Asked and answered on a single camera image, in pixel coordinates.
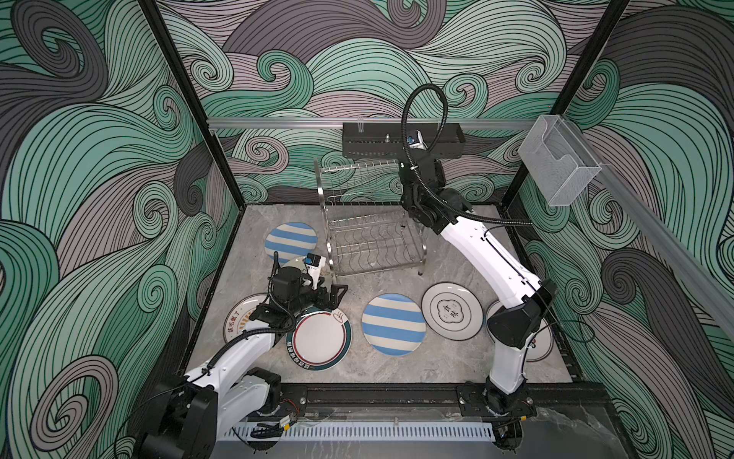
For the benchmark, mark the white plate cloud emblem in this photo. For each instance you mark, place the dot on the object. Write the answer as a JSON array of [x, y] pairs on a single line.
[[452, 311]]

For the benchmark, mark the aluminium wall rail right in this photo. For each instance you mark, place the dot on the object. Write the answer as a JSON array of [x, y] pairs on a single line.
[[625, 174]]

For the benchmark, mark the clear acrylic wall box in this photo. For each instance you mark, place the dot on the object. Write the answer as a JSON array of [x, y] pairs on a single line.
[[560, 160]]

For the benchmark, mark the aluminium wall rail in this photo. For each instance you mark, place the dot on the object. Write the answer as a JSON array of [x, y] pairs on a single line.
[[335, 123], [625, 174]]

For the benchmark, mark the blue striped plate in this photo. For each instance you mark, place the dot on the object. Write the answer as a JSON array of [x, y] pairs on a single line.
[[393, 324], [290, 240]]

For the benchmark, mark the black perforated wall shelf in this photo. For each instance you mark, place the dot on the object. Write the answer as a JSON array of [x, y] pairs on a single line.
[[383, 141]]

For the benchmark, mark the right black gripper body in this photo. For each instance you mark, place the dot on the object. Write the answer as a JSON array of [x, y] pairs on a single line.
[[413, 199]]

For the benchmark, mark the white plate red characters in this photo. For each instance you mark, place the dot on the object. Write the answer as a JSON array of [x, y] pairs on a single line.
[[542, 343]]

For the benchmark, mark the white plate black squiggle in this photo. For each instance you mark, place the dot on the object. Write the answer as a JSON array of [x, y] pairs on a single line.
[[326, 274]]

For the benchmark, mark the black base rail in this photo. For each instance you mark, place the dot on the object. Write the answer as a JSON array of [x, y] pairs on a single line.
[[475, 395]]

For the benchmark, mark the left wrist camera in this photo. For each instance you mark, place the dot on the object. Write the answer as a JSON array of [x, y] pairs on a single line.
[[314, 264]]

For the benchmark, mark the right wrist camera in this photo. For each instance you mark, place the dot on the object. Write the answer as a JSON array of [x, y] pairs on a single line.
[[415, 140]]

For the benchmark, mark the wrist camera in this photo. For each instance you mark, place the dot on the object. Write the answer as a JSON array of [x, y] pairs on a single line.
[[415, 140], [314, 264]]

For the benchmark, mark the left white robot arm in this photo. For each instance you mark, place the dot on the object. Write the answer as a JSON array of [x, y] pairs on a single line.
[[189, 414]]

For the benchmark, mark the green rimmed white plate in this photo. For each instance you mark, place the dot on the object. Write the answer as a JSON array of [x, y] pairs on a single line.
[[321, 339]]

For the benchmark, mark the aluminium wall rail back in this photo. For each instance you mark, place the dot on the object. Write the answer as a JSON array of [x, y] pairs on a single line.
[[335, 123]]

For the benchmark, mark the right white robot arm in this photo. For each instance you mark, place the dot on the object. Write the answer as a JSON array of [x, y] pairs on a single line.
[[524, 298]]

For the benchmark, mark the white slotted cable duct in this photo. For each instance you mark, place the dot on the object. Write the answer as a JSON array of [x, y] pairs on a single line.
[[389, 431]]

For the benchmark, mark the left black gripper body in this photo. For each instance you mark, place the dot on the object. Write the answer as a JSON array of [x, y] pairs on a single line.
[[302, 302]]

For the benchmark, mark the steel wire dish rack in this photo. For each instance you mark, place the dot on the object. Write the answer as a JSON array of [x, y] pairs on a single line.
[[366, 228]]

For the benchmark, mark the orange sun plate left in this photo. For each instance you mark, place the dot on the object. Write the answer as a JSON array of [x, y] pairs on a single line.
[[239, 316]]

